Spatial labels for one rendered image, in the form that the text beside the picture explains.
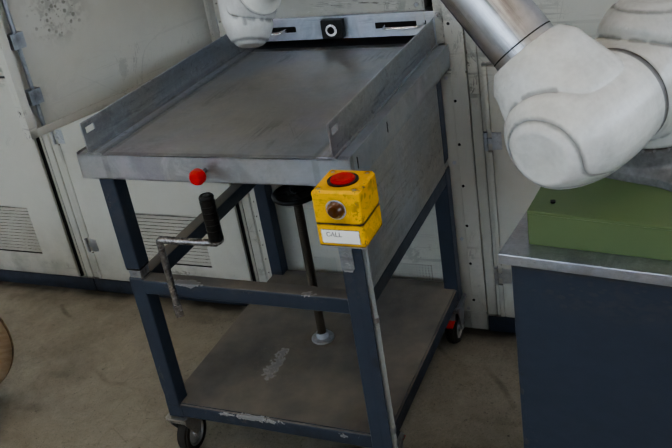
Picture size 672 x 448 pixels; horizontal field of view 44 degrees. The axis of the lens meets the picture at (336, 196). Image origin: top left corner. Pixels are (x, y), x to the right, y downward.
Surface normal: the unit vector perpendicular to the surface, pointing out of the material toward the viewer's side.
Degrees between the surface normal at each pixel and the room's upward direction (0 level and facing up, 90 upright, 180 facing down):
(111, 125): 90
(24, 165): 90
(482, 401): 0
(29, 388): 0
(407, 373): 0
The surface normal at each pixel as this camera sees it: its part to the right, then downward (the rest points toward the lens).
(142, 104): 0.92, 0.04
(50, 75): 0.78, 0.16
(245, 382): -0.15, -0.89
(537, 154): -0.61, 0.53
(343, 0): -0.37, 0.45
